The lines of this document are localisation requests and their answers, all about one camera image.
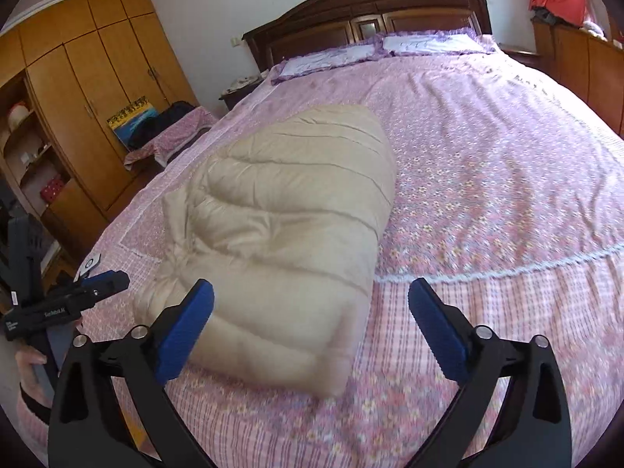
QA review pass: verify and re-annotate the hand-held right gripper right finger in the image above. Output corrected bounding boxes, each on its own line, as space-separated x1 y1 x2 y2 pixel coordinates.
408 277 572 468

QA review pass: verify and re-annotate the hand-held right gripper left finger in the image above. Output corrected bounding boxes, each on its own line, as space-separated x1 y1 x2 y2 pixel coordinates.
47 278 215 468

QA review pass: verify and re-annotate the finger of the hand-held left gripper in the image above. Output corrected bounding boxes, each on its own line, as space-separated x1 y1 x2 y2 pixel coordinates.
73 273 114 290
73 270 130 310

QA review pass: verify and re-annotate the beige down jacket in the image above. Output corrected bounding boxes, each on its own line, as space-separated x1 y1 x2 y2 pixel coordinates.
133 105 397 398

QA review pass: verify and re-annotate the person's left forearm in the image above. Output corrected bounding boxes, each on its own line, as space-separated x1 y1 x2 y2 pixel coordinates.
17 383 53 468

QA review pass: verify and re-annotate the dark clothes pile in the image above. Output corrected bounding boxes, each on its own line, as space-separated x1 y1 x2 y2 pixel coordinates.
128 101 196 153

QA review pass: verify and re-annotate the person's left hand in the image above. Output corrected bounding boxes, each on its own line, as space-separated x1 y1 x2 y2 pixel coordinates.
14 345 62 403

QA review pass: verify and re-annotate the white flat device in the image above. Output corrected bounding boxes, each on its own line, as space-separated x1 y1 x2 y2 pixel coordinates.
78 253 103 280

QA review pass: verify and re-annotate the red patterned box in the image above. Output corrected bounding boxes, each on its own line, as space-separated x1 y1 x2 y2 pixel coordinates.
40 175 66 204

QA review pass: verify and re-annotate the yellow and blue painting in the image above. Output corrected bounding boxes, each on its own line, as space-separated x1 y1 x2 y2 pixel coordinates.
107 96 158 153

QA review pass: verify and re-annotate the chair with floral cover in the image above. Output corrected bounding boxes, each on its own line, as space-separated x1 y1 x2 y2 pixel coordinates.
124 107 218 172

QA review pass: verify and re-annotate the white round item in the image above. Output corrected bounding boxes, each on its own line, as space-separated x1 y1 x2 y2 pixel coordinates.
7 102 31 131

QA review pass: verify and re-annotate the bed with pink floral bedspread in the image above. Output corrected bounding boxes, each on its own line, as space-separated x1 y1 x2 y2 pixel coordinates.
49 29 624 468

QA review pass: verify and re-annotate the wooden wardrobe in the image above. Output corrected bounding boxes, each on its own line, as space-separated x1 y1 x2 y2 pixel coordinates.
0 0 200 274

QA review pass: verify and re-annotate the dark wooden nightstand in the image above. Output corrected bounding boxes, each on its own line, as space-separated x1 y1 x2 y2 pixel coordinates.
500 44 543 70
218 75 267 111

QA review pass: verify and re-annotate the white pillow with purple frill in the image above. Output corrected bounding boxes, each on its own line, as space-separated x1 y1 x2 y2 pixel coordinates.
270 43 384 85
380 29 499 58

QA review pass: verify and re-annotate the wooden dresser cabinet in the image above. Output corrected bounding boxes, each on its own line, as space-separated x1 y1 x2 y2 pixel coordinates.
531 19 624 138

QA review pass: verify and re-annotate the dark wooden headboard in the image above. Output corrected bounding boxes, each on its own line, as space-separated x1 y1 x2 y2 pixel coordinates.
242 0 493 72

